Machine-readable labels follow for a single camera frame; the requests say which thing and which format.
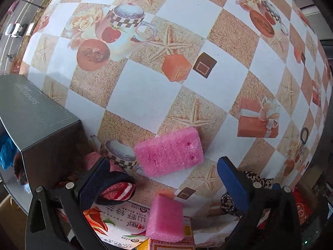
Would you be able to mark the red striped sock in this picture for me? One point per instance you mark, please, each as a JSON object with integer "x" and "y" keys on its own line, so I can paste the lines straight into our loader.
{"x": 117, "y": 187}

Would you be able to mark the teal cloth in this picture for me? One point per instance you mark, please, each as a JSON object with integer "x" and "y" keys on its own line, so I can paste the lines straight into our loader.
{"x": 6, "y": 152}

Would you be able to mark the orange printed box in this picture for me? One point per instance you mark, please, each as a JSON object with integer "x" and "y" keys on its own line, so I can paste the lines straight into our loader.
{"x": 122, "y": 224}

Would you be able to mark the grey cardboard box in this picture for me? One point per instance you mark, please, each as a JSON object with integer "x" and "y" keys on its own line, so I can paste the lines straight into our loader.
{"x": 39, "y": 114}

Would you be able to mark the leopard print scrunchie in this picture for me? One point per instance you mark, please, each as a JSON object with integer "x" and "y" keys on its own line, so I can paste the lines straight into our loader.
{"x": 251, "y": 175}

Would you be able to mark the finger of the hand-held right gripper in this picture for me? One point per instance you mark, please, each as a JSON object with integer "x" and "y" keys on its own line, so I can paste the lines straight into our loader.
{"x": 276, "y": 186}

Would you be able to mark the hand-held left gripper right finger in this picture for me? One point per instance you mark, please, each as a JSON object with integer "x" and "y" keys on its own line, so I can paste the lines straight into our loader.
{"x": 232, "y": 182}

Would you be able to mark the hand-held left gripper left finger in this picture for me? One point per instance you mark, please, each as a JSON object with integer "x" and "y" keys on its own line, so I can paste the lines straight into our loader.
{"x": 96, "y": 182}

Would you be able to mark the red cushion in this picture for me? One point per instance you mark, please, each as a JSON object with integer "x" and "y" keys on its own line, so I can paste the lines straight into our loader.
{"x": 301, "y": 205}

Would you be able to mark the checkered printed tablecloth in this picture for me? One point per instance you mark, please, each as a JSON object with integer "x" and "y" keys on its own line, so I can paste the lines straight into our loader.
{"x": 145, "y": 88}

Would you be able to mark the pink sponge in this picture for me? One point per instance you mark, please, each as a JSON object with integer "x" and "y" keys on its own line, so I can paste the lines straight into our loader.
{"x": 166, "y": 218}
{"x": 169, "y": 155}

